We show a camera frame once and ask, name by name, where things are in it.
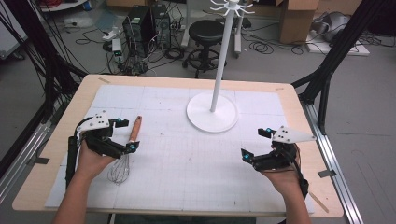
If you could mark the black metal frame stand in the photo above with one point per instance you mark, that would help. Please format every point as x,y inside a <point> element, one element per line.
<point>336,53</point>
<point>46,62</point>

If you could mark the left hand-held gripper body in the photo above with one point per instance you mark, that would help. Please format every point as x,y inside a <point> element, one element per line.
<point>99,141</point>

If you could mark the person's left hand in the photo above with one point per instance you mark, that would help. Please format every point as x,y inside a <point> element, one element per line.
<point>90,163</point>

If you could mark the grey bag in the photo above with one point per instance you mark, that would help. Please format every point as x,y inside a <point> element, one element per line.
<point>331,25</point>

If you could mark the tall cardboard box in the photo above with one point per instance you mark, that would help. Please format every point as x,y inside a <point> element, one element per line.
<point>295,25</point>

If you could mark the aluminium rail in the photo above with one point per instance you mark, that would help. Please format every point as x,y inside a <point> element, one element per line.
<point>21,161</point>
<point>333,161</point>

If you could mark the white power strip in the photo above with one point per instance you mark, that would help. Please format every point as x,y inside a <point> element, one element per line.
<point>110,34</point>

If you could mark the thin wooden stick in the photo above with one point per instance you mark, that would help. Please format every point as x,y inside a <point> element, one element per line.
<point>319,202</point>

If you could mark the person's right hand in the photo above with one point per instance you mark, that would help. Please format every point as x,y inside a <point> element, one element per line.
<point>285,180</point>

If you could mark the white grid mat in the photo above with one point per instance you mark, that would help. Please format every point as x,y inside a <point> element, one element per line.
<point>186,174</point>

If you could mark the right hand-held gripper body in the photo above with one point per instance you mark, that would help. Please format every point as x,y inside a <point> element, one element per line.
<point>280,157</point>

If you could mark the black tape piece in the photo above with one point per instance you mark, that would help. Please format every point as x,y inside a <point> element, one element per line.
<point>327,173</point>
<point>40,160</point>

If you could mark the white hook rack stand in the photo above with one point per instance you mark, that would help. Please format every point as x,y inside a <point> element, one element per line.
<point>222,62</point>

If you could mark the black computer tower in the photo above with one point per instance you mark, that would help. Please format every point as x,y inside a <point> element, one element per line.
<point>135,29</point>
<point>161,26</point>

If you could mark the black round stool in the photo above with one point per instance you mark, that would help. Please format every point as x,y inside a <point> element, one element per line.
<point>207,34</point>

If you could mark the tan tape piece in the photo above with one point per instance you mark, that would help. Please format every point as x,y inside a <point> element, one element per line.
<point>104,80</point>

